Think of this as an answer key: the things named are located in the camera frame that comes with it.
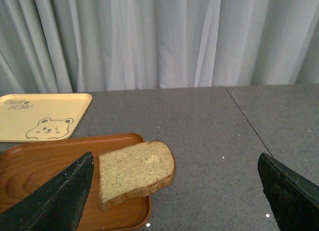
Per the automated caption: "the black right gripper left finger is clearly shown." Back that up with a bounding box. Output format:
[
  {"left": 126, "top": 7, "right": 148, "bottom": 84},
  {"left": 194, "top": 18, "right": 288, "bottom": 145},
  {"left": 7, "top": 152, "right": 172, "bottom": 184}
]
[{"left": 0, "top": 152, "right": 94, "bottom": 231}]

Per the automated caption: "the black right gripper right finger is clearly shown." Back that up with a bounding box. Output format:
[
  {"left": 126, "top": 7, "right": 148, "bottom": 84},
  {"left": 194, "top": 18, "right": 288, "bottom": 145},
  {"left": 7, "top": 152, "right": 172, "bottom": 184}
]
[{"left": 258, "top": 153, "right": 319, "bottom": 231}]

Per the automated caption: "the bread slice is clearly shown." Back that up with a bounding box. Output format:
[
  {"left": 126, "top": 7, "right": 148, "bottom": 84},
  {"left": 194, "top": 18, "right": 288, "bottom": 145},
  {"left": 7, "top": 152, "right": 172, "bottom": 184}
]
[{"left": 98, "top": 140, "right": 176, "bottom": 211}]

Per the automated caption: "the brown wooden tray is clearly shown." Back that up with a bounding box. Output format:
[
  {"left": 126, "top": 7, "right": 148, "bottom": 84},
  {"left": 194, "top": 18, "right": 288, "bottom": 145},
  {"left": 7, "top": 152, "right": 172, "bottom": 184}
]
[{"left": 0, "top": 133, "right": 152, "bottom": 231}]

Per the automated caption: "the yellow bear tray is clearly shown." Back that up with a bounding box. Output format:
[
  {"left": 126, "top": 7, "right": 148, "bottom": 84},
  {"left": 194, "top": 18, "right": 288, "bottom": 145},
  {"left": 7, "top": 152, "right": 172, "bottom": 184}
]
[{"left": 0, "top": 93, "right": 92, "bottom": 143}]

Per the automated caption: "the grey curtain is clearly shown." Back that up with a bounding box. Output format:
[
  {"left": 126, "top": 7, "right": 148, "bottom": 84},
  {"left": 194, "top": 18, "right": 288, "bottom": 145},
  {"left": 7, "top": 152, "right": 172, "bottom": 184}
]
[{"left": 0, "top": 0, "right": 319, "bottom": 95}]

